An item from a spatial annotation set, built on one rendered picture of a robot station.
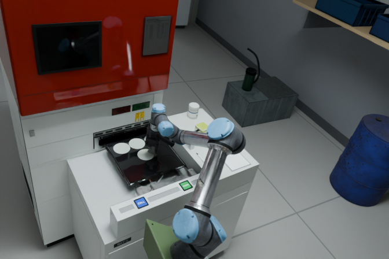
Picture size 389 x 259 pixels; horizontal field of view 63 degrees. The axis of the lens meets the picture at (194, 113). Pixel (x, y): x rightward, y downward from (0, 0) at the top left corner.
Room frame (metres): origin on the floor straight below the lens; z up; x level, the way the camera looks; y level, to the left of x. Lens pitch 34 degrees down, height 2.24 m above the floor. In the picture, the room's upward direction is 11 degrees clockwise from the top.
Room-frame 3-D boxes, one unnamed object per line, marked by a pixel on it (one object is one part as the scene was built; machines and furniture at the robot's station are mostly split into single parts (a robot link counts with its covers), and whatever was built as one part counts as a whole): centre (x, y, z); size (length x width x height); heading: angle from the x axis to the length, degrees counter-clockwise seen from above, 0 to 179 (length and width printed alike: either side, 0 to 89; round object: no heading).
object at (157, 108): (1.42, 0.19, 1.21); 0.09 x 0.08 x 0.11; 30
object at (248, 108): (3.64, -0.75, 0.37); 0.78 x 0.62 x 0.75; 123
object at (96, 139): (1.58, 0.39, 0.89); 0.44 x 0.02 x 0.10; 129
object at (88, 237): (1.39, 0.12, 0.41); 0.96 x 0.64 x 0.82; 129
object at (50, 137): (1.48, 0.54, 1.02); 0.81 x 0.03 x 0.40; 129
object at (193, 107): (1.82, 0.01, 1.01); 0.07 x 0.07 x 0.10
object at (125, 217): (1.10, 0.07, 0.89); 0.55 x 0.09 x 0.14; 129
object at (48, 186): (1.74, 0.76, 0.41); 0.82 x 0.70 x 0.82; 129
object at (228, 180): (1.60, -0.11, 0.89); 0.62 x 0.35 x 0.14; 39
